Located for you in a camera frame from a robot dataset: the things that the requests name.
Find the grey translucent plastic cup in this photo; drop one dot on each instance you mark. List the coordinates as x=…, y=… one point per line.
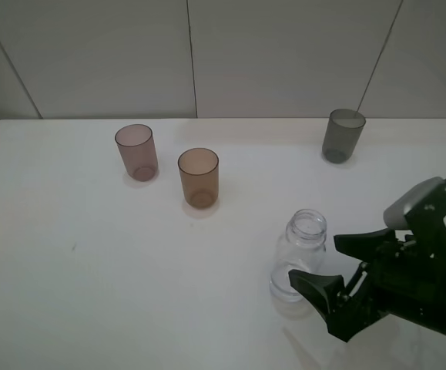
x=343, y=132

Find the orange translucent plastic cup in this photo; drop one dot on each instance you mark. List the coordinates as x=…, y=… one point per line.
x=199, y=174

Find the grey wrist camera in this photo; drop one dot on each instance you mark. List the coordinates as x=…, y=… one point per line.
x=424, y=201

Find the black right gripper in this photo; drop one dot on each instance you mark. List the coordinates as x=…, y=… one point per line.
x=405, y=278

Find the purple translucent plastic cup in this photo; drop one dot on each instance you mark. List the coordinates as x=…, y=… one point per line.
x=137, y=149

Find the clear plastic water bottle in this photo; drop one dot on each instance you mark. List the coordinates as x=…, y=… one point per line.
x=301, y=246

